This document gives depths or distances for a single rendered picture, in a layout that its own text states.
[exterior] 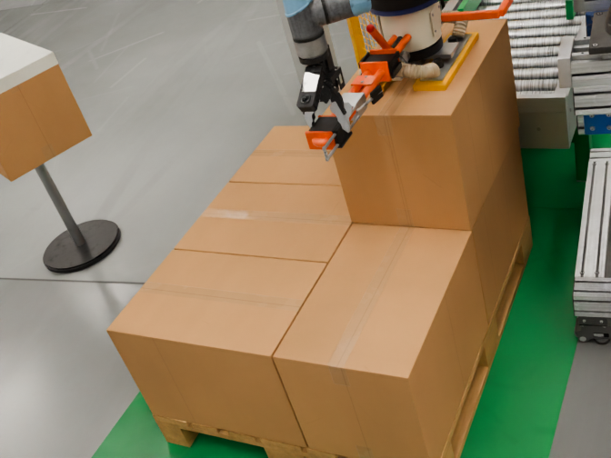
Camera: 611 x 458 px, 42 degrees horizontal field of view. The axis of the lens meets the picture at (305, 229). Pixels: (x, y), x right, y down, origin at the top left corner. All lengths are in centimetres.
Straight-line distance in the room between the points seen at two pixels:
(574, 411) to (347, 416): 74
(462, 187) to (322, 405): 74
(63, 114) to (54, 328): 93
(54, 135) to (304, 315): 165
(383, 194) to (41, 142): 163
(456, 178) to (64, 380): 182
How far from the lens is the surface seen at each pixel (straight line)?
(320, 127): 197
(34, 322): 376
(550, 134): 297
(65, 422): 318
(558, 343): 281
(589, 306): 266
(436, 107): 225
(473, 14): 243
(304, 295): 234
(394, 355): 208
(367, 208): 250
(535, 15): 372
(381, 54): 228
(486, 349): 268
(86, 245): 403
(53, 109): 350
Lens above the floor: 201
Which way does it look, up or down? 34 degrees down
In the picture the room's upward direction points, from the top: 18 degrees counter-clockwise
